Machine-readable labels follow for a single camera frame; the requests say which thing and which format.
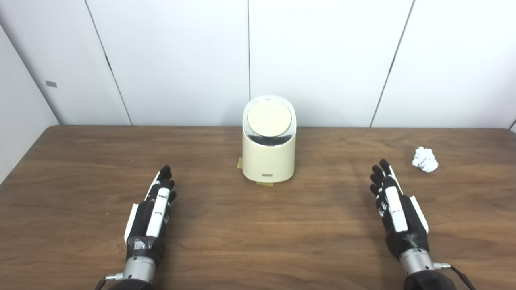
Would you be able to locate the cream-colored bin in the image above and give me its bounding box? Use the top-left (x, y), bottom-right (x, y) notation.
top-left (242, 95), bottom-right (297, 182)

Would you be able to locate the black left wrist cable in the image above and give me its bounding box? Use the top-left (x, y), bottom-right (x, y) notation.
top-left (95, 273), bottom-right (124, 290)

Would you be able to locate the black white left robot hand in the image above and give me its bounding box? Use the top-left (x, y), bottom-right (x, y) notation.
top-left (124, 164), bottom-right (177, 264)

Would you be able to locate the white paper ball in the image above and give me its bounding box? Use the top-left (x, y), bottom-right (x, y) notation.
top-left (412, 147), bottom-right (439, 173)

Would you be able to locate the round cream bin lid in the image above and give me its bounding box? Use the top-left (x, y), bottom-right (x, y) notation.
top-left (247, 101), bottom-right (292, 137)

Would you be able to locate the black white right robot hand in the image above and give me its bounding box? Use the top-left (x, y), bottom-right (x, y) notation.
top-left (370, 158), bottom-right (430, 260)

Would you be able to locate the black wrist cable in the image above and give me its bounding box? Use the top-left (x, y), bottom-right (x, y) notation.
top-left (433, 262), bottom-right (478, 290)
top-left (95, 273), bottom-right (124, 290)

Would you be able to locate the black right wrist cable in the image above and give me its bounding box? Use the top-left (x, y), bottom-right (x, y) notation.
top-left (433, 262), bottom-right (478, 290)

